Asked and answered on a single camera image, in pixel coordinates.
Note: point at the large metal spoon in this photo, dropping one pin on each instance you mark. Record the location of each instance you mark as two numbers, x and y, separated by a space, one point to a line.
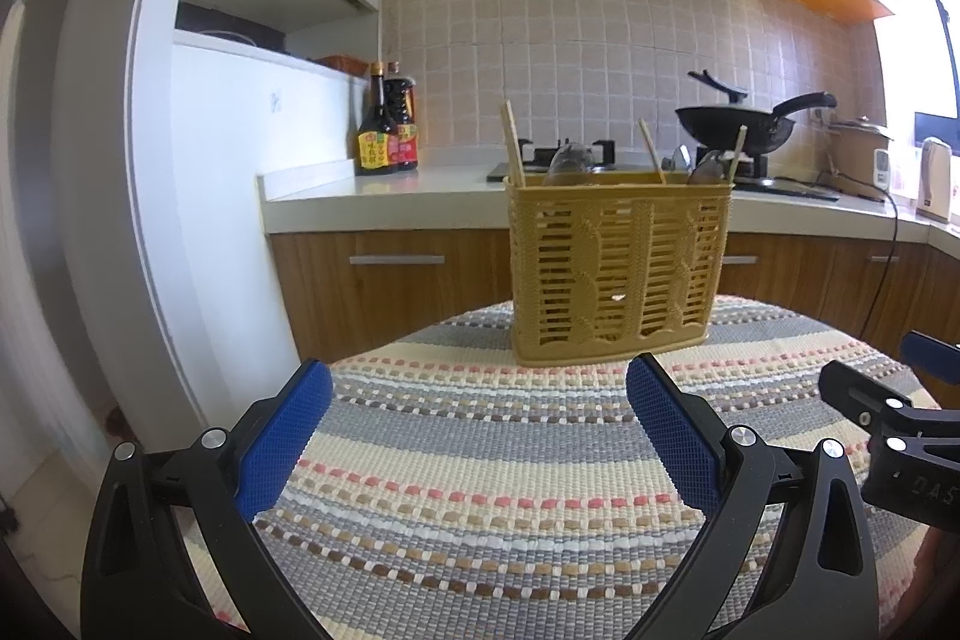
571 162

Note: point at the brown woven tray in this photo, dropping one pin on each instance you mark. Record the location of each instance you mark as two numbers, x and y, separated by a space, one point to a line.
341 63

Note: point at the wide dark sauce bottle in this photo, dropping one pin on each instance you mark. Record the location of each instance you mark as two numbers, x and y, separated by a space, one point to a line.
407 138

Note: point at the wooden chopstick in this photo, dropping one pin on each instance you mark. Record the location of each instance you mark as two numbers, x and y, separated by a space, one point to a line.
739 154
513 149
652 154

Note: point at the black gas stove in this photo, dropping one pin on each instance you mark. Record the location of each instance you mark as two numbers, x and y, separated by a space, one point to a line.
780 186

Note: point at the wooden lower cabinets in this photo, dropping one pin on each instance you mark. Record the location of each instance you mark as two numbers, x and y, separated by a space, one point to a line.
390 302

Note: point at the cream electric kettle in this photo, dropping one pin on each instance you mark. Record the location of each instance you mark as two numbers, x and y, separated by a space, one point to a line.
933 179

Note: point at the striped woven mat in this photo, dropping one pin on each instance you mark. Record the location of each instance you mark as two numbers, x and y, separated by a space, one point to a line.
487 460

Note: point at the slim dark soy sauce bottle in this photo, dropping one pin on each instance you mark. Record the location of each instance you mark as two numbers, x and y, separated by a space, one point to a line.
375 141

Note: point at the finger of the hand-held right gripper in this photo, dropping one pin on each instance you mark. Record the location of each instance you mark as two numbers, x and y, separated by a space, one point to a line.
934 359
862 392

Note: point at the rice cooker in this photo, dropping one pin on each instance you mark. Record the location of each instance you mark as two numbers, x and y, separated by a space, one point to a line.
855 153

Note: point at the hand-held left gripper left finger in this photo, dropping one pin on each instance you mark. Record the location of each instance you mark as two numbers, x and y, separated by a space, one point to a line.
281 437

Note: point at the white wall socket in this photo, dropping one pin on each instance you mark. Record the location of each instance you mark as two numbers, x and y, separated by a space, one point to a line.
820 116

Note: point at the black wok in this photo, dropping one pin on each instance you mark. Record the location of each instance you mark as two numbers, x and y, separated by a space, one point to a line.
750 132

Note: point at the yellow plastic utensil basket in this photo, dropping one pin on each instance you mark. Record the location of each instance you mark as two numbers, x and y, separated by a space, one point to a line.
615 265

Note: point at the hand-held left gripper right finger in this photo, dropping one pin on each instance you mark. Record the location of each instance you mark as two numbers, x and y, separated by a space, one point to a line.
675 430

